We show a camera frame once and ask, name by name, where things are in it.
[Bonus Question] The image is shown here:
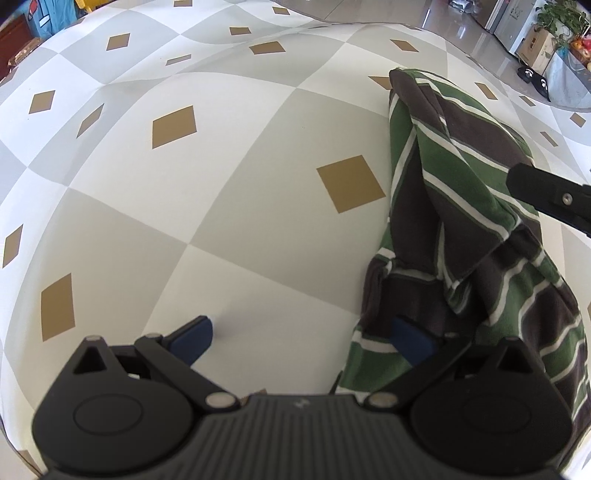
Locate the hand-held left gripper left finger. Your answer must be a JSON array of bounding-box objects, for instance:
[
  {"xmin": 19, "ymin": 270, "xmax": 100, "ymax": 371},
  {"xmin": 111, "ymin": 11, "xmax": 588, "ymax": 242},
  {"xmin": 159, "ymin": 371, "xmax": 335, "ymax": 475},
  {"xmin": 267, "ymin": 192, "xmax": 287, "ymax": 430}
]
[{"xmin": 67, "ymin": 315, "xmax": 235, "ymax": 413}]

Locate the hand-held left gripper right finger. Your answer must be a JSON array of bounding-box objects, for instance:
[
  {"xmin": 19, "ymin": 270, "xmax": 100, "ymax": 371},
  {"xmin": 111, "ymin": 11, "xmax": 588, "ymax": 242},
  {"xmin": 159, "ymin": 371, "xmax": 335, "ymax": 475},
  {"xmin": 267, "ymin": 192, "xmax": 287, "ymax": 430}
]
[{"xmin": 368, "ymin": 315, "xmax": 546, "ymax": 413}]

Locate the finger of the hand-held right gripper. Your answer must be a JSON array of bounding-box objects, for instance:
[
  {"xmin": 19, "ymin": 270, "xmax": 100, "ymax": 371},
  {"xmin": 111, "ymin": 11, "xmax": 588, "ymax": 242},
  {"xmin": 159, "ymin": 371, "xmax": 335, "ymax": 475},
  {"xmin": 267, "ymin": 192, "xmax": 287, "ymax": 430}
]
[{"xmin": 506, "ymin": 162, "xmax": 591, "ymax": 238}]

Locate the green brown striped t-shirt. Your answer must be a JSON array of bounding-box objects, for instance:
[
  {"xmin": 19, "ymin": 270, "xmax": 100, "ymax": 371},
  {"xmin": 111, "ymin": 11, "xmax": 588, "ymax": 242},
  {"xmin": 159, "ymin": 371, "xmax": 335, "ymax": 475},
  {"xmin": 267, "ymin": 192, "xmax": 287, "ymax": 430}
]
[{"xmin": 330, "ymin": 68, "xmax": 585, "ymax": 432}]

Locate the grey cloth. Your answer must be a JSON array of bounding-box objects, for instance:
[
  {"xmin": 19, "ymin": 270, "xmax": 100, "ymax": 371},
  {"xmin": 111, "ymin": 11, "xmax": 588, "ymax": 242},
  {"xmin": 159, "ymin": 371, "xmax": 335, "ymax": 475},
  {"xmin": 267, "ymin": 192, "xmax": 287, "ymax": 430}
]
[{"xmin": 545, "ymin": 46, "xmax": 591, "ymax": 112}]

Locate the cardboard box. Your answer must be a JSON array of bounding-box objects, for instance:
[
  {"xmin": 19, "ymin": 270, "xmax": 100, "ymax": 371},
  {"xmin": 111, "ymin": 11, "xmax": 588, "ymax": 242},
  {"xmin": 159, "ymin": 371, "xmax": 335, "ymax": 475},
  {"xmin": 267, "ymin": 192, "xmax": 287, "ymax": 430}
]
[{"xmin": 515, "ymin": 28, "xmax": 557, "ymax": 71}]

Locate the green potted plant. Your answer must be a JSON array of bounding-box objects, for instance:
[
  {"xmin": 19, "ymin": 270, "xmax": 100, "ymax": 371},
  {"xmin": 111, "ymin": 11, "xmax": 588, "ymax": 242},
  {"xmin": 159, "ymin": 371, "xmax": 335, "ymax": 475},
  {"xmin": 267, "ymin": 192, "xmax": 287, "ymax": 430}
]
[{"xmin": 536, "ymin": 0, "xmax": 591, "ymax": 48}]

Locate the silver refrigerator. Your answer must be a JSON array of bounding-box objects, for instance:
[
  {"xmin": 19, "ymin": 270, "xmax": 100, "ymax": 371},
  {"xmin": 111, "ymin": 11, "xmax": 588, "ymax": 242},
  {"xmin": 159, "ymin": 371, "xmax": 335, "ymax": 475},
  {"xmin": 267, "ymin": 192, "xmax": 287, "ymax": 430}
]
[{"xmin": 480, "ymin": 0, "xmax": 539, "ymax": 48}]

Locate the wooden cabinet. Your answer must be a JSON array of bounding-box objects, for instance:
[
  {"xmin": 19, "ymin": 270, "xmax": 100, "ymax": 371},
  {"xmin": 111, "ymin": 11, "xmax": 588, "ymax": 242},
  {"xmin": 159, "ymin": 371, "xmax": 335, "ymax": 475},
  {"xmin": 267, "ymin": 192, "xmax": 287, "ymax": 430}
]
[{"xmin": 0, "ymin": 16, "xmax": 41, "ymax": 85}]

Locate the blue printed cloth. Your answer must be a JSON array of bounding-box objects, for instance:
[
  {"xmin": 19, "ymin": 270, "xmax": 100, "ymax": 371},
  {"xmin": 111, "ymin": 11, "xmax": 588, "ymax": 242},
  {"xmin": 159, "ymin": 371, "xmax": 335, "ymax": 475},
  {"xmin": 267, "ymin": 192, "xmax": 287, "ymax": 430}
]
[{"xmin": 25, "ymin": 0, "xmax": 77, "ymax": 36}]

